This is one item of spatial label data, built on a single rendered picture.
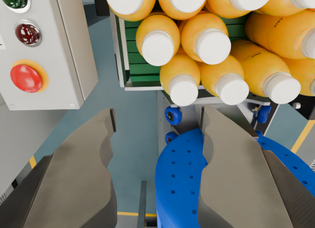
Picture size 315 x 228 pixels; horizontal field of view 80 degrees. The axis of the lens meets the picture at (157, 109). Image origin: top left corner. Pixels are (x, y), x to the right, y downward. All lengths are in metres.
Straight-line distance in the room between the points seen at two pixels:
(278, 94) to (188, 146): 0.19
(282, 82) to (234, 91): 0.06
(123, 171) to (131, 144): 0.39
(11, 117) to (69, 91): 0.61
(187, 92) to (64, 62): 0.16
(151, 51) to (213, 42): 0.07
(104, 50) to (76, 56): 1.13
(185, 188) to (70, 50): 0.27
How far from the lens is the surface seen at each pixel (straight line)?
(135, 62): 0.45
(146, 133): 1.70
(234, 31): 0.46
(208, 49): 0.25
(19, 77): 0.28
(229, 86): 0.27
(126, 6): 0.24
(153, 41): 0.24
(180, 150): 0.40
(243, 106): 0.50
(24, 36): 0.26
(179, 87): 0.26
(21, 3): 0.25
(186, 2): 0.24
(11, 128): 0.88
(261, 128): 1.67
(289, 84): 0.31
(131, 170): 2.05
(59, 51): 0.26
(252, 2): 0.26
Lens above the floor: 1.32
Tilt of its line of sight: 58 degrees down
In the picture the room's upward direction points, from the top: 179 degrees counter-clockwise
